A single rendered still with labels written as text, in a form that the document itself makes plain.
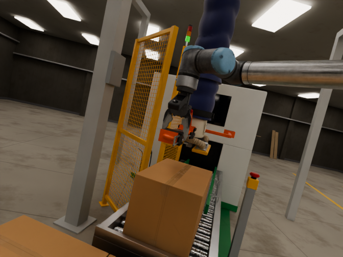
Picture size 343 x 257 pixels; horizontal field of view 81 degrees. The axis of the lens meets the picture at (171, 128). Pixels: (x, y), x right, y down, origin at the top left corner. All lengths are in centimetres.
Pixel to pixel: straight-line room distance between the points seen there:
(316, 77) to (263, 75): 16
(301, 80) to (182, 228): 89
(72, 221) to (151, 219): 131
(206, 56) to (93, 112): 149
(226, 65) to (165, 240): 96
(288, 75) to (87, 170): 186
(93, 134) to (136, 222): 106
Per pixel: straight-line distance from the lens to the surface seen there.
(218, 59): 75
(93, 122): 206
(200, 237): 159
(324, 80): 76
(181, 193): 113
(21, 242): 136
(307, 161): 407
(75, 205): 234
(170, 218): 120
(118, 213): 151
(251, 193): 163
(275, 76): 79
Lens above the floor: 134
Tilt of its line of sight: 4 degrees down
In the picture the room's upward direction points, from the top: 13 degrees clockwise
